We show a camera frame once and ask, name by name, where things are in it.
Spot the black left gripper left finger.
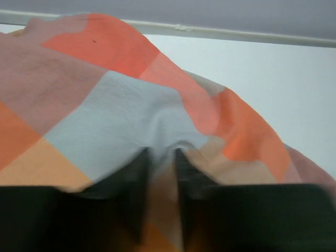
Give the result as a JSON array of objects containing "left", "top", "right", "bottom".
[{"left": 0, "top": 148, "right": 152, "bottom": 252}]

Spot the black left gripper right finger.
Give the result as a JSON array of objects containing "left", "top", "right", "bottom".
[{"left": 174, "top": 149, "right": 336, "bottom": 252}]

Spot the multicolour checked pillowcase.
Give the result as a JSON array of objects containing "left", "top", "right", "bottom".
[{"left": 1, "top": 14, "right": 335, "bottom": 251}]

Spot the aluminium table frame rail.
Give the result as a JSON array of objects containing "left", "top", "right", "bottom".
[{"left": 1, "top": 9, "right": 335, "bottom": 48}]

